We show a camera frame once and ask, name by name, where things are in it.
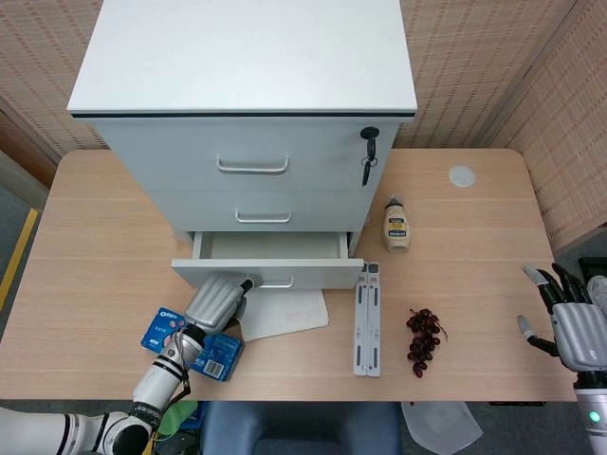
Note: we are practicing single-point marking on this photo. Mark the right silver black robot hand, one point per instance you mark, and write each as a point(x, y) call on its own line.
point(578, 332)

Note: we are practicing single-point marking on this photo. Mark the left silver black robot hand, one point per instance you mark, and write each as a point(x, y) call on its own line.
point(213, 303)

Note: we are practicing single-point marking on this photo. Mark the deep white cabinet drawer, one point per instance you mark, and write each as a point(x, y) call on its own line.
point(322, 274)

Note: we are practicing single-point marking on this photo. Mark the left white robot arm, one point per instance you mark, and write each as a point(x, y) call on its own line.
point(152, 388)

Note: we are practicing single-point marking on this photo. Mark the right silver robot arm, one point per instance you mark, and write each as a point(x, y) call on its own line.
point(593, 417)

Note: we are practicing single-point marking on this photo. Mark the shallow white cabinet drawer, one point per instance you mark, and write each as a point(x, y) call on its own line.
point(322, 211)

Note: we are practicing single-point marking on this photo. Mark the white lockable cabinet drawer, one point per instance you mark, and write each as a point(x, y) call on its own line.
point(166, 161)

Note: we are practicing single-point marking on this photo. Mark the white drawer cabinet body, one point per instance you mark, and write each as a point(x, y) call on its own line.
point(237, 57)

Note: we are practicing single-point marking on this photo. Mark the blue Oreo cookie box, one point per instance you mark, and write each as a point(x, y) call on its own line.
point(156, 329)

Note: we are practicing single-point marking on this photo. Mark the white cloth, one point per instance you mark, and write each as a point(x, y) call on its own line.
point(289, 313)

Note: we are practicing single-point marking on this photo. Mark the green plastic object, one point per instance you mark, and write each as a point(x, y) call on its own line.
point(178, 417)

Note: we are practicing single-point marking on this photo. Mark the grey folding laptop stand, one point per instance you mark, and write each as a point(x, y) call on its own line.
point(367, 327)

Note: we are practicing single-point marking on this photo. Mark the dark purple grape bunch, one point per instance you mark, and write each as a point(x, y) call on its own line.
point(422, 336)

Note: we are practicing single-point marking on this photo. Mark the blue chair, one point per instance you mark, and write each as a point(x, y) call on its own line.
point(303, 431)

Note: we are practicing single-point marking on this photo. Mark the translucent white plastic cover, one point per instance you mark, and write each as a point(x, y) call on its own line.
point(441, 426)

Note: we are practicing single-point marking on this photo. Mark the cream sauce squeeze bottle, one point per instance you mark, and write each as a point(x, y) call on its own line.
point(397, 230)

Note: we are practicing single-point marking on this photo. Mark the black cabinet lock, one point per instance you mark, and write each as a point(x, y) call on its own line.
point(369, 132)

